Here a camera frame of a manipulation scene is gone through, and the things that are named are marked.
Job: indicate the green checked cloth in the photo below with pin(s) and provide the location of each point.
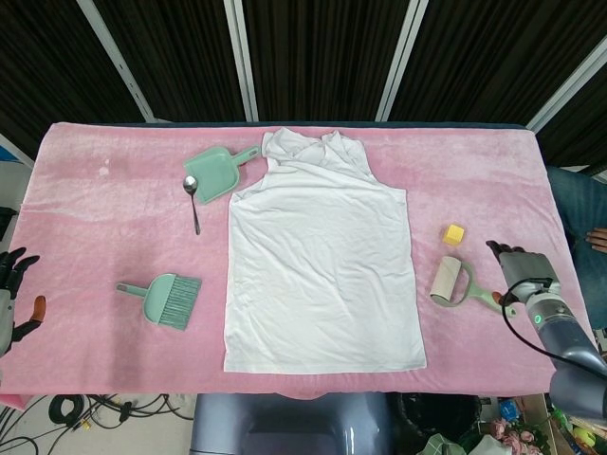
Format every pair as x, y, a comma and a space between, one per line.
443, 446

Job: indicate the pink plush towel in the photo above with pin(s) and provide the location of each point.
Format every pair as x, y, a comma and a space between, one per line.
498, 189

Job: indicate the green hand brush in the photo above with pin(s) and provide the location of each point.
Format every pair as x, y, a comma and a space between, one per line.
168, 301

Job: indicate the green plastic dustpan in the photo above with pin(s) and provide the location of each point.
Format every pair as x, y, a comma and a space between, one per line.
211, 175

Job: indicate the white sleeveless shirt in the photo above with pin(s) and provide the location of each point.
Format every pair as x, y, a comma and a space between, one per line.
318, 265

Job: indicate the blue-grey robot torso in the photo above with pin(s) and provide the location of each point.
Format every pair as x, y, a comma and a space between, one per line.
284, 422

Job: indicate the green lint roller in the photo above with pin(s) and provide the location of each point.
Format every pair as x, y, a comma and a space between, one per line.
446, 279

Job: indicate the person's hand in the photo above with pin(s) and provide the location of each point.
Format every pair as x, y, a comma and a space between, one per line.
598, 239

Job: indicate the metal spoon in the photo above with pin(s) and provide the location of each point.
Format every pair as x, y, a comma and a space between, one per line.
190, 183

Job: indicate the person's leg in jeans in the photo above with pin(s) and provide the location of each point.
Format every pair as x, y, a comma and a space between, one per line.
576, 199

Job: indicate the robot right five-finger hand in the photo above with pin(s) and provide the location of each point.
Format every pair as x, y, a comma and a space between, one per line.
528, 275

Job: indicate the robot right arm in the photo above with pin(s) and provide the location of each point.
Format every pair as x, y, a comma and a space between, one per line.
569, 360

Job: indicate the yellow cube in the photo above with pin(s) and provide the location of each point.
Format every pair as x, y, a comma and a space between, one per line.
454, 234

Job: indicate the black device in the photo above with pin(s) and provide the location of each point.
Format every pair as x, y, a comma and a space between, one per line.
7, 223

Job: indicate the yellow-green ball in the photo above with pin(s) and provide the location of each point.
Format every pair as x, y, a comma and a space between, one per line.
583, 436

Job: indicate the pink artificial flowers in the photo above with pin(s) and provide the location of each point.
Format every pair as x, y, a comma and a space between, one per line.
514, 433

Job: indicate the black bin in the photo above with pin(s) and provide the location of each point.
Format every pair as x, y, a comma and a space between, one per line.
427, 414

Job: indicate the robot left five-finger hand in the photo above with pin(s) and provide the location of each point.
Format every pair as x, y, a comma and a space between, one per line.
5, 303

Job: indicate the white partition post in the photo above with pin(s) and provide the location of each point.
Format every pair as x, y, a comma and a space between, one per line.
400, 66
118, 66
242, 61
16, 151
564, 90

